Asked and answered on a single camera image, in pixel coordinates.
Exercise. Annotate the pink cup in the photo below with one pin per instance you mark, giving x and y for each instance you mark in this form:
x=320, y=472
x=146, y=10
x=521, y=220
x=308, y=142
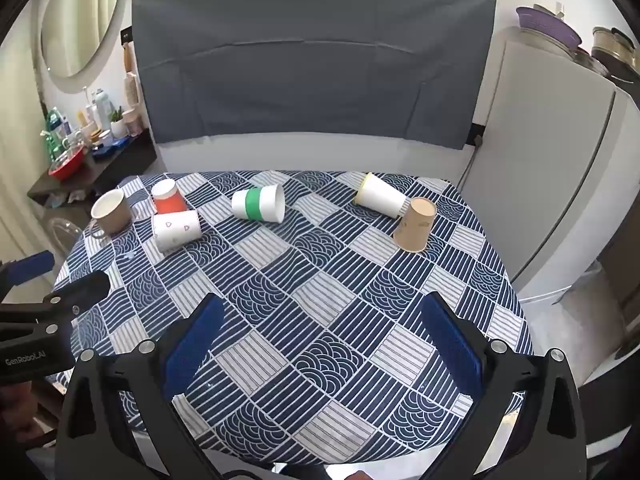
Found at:
x=132, y=122

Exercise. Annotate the brown paper cup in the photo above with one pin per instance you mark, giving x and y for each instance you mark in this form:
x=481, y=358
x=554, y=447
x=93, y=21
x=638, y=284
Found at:
x=415, y=225

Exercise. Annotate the dark wooden shelf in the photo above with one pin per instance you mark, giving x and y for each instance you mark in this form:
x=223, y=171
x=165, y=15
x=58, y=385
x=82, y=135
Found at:
x=115, y=165

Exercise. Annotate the grey spray bottle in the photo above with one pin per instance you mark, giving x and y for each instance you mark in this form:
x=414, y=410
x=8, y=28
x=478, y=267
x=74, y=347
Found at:
x=102, y=110

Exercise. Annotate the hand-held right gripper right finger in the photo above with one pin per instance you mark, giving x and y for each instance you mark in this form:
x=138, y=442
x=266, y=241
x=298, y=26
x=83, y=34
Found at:
x=452, y=345

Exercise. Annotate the white cup green band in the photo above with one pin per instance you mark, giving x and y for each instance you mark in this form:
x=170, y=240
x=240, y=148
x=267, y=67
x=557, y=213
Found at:
x=260, y=202

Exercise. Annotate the green bottle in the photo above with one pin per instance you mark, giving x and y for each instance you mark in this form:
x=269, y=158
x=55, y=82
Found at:
x=54, y=132

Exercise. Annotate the small potted plant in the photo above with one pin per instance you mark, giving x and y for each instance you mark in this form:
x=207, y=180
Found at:
x=117, y=125

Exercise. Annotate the blue white patterned tablecloth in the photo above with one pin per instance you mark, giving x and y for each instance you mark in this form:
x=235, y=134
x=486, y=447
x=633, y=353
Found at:
x=320, y=280

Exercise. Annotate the white heart print cup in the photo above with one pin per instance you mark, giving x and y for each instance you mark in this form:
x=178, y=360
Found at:
x=175, y=230

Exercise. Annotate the white cup yellow rim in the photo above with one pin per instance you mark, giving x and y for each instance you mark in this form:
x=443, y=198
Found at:
x=380, y=197

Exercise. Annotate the red paper cup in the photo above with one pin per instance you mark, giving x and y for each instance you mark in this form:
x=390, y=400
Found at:
x=170, y=202

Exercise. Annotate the blue box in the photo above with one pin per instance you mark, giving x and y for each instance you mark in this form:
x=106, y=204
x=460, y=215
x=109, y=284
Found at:
x=110, y=149

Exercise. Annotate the wall socket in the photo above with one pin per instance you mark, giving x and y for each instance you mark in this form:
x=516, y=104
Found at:
x=126, y=35

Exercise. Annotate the grey cloth cover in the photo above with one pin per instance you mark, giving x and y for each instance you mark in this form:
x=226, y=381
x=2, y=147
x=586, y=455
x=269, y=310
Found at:
x=310, y=60

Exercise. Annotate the stacked metal pots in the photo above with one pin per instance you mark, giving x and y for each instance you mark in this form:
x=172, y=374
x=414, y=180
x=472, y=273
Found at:
x=617, y=52

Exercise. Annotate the purple basket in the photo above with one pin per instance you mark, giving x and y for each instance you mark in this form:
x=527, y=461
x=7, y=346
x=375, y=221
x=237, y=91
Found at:
x=547, y=27

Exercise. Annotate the red bowl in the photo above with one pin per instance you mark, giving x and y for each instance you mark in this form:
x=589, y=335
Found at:
x=65, y=167

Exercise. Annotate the white refrigerator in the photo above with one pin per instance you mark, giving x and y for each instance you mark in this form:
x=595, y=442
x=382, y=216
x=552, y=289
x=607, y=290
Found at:
x=545, y=170

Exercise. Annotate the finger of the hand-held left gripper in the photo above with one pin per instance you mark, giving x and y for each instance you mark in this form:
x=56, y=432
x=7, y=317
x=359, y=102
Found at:
x=31, y=265
x=85, y=286

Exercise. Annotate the oval wall mirror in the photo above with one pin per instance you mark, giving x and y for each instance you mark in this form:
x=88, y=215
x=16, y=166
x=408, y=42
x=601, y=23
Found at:
x=80, y=15

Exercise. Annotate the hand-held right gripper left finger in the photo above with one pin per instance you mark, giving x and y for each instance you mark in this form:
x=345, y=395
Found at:
x=192, y=345

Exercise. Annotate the brown ceramic mug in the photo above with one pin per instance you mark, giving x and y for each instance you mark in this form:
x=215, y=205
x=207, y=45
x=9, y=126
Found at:
x=112, y=215

